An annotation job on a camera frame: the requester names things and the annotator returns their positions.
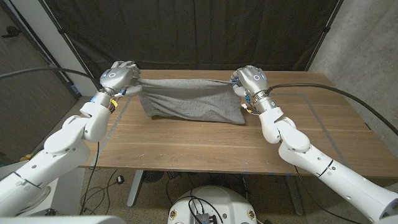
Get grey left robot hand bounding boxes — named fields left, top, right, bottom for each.
left=99, top=60, right=144, bottom=97

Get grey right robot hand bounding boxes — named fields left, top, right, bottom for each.
left=229, top=65, right=269, bottom=98

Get grey fabric shorts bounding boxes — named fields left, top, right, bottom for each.
left=136, top=77, right=247, bottom=126

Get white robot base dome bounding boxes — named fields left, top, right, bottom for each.
left=167, top=185, right=258, bottom=224

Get dark round floor fan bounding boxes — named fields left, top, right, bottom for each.
left=142, top=170, right=165, bottom=184

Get white table leg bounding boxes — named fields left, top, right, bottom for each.
left=126, top=169, right=146, bottom=208

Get grey table leg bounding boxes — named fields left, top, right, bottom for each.
left=284, top=175, right=305, bottom=217

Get white low platform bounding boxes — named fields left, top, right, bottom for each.
left=49, top=167, right=86, bottom=216

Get grey electronics box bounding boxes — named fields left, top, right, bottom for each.
left=194, top=213, right=218, bottom=224

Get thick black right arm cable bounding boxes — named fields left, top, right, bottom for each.
left=266, top=82, right=398, bottom=136

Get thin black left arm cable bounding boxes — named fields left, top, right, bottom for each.
left=80, top=141, right=101, bottom=216

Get black floor plug cable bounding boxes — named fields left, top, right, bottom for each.
left=80, top=169, right=126, bottom=216

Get black door handle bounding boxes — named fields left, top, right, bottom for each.
left=1, top=26, right=21, bottom=39

